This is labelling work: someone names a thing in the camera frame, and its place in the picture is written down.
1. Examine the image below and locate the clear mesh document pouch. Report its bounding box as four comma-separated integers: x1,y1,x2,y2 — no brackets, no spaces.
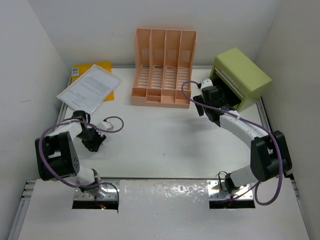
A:
57,64,122,114

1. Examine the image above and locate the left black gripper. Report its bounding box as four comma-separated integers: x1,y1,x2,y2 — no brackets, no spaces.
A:
76,126,106,152

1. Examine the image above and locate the metal base plate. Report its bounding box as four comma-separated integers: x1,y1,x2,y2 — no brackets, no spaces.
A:
207,179,254,201
73,180,120,202

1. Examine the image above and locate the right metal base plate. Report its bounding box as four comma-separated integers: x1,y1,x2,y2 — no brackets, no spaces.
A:
207,179,254,201

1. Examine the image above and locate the green drawer cabinet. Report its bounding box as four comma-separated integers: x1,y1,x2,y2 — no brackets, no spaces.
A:
210,47,272,112

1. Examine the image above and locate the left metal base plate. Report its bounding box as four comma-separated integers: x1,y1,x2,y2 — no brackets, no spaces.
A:
73,180,120,202

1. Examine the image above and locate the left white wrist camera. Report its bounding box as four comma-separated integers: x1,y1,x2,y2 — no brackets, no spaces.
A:
96,121,114,132

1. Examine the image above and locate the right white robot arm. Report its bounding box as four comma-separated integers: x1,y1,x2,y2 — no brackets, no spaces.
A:
193,83,293,194

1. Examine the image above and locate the pink desktop file organizer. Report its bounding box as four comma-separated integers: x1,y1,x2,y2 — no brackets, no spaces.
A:
131,28,197,109

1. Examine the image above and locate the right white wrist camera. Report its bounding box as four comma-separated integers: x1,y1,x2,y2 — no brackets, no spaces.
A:
197,78,213,90

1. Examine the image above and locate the yellow folder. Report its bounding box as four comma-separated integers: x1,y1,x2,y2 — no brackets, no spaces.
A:
71,61,116,102

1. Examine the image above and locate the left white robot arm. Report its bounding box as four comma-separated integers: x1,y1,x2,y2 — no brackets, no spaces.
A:
34,110,106,197

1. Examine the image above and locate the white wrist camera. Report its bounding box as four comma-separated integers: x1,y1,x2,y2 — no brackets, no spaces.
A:
197,78,213,90
96,121,114,132

